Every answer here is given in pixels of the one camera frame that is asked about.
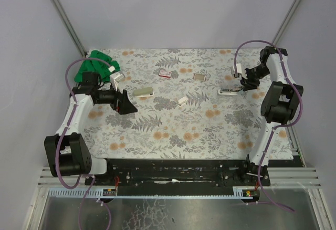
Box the loose staple strip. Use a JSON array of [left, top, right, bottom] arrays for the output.
[[193, 73, 206, 81]]

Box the red staple box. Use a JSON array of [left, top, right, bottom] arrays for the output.
[[159, 70, 172, 78]]

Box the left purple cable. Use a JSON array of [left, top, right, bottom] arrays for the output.
[[56, 58, 116, 230]]

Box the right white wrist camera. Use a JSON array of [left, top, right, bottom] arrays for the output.
[[231, 63, 244, 78]]

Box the light blue stapler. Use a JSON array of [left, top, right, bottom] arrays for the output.
[[217, 88, 241, 96]]

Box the small white stapler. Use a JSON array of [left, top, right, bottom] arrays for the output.
[[178, 96, 188, 106]]

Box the olive green stapler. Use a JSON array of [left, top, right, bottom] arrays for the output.
[[133, 87, 154, 98]]

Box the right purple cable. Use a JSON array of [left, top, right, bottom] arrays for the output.
[[233, 40, 305, 212]]

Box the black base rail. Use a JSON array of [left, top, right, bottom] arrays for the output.
[[85, 159, 270, 197]]

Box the green cloth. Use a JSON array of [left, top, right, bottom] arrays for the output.
[[74, 50, 120, 83]]

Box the purple cable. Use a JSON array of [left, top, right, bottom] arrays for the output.
[[56, 58, 116, 230], [233, 40, 305, 212]]

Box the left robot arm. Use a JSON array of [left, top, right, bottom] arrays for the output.
[[44, 72, 138, 177]]

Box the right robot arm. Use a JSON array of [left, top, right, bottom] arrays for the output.
[[240, 46, 303, 177]]

